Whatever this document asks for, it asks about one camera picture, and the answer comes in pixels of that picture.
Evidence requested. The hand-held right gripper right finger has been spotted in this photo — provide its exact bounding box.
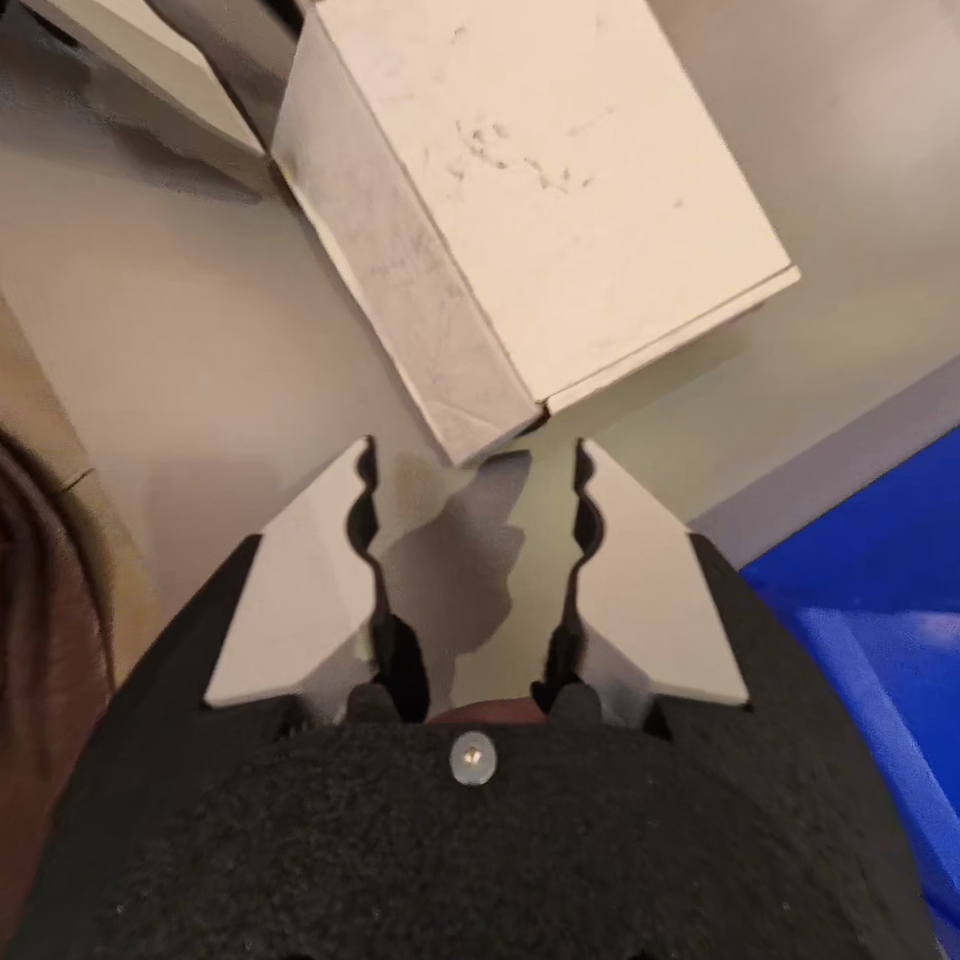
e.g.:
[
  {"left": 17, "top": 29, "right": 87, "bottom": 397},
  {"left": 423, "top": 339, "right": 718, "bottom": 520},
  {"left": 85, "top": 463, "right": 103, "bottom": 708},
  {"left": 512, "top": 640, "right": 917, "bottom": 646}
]
[{"left": 531, "top": 438, "right": 751, "bottom": 725}]

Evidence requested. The white cardboard box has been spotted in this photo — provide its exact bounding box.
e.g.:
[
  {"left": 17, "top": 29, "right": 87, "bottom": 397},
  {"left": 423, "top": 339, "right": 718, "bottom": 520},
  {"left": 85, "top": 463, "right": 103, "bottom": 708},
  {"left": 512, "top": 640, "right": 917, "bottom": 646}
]
[{"left": 270, "top": 0, "right": 802, "bottom": 468}]

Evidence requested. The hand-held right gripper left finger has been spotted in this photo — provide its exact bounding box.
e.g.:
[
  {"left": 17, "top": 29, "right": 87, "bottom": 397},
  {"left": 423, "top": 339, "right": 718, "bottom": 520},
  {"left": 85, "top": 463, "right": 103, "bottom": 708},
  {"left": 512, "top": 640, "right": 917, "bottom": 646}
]
[{"left": 202, "top": 436, "right": 432, "bottom": 725}]

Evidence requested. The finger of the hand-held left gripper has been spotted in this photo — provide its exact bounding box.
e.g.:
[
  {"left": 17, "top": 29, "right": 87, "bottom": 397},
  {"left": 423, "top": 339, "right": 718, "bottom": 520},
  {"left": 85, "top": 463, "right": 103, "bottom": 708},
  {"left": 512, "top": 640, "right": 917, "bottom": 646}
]
[
  {"left": 150, "top": 0, "right": 307, "bottom": 147},
  {"left": 22, "top": 0, "right": 267, "bottom": 159}
]

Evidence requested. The blue plastic bin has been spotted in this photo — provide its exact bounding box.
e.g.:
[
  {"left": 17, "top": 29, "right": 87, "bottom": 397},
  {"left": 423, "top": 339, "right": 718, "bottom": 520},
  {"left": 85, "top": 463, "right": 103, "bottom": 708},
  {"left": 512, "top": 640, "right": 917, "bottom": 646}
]
[{"left": 738, "top": 427, "right": 960, "bottom": 939}]

